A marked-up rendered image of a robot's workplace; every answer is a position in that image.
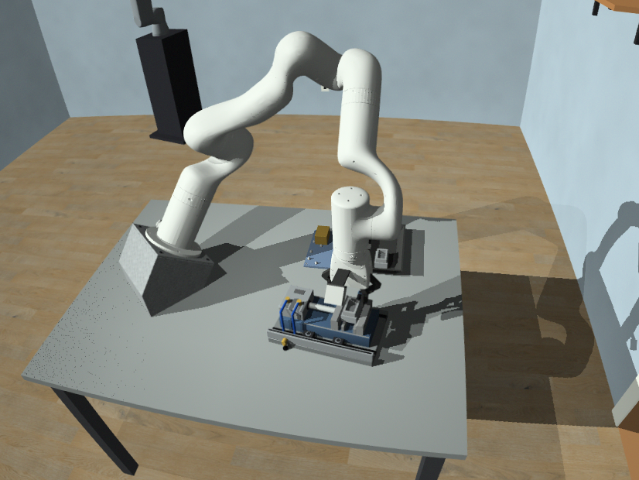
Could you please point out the yellow block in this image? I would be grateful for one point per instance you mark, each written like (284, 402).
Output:
(322, 235)

